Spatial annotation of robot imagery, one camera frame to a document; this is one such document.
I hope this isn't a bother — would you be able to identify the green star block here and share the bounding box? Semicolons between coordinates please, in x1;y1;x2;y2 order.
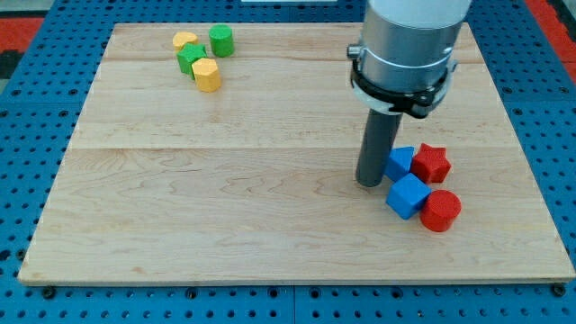
176;43;207;79

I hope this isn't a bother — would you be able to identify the green cylinder block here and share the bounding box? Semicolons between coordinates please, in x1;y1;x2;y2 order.
209;24;235;58

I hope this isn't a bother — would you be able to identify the red star block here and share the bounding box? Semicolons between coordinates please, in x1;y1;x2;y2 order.
410;143;452;184

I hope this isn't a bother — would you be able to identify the red cylinder block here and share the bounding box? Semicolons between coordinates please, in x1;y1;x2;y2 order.
419;190;462;232

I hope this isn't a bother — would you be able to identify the blue cube lower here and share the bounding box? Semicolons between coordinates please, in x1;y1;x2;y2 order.
386;173;432;220

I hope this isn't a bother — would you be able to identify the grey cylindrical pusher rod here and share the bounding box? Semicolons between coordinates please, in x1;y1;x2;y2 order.
355;110;402;187

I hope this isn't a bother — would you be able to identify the yellow hexagon block front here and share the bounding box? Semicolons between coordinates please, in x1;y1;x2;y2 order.
192;58;221;93

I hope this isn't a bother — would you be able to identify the yellow block rear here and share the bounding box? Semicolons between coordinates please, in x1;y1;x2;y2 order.
172;31;198;52

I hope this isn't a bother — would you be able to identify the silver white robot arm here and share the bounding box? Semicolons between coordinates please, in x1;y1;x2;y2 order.
346;0;471;119

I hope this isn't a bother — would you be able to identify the wooden board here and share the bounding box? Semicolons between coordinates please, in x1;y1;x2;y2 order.
18;23;575;286

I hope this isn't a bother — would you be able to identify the blue block upper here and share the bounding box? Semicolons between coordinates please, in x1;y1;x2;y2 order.
384;147;415;182

